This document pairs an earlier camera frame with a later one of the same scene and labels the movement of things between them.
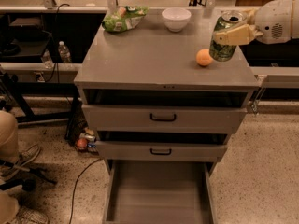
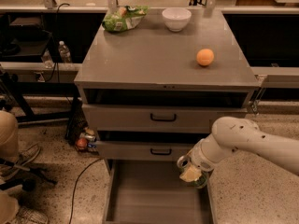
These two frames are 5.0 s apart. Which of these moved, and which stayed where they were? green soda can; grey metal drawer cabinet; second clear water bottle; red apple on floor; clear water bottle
Moved: green soda can
Stayed: clear water bottle; grey metal drawer cabinet; second clear water bottle; red apple on floor
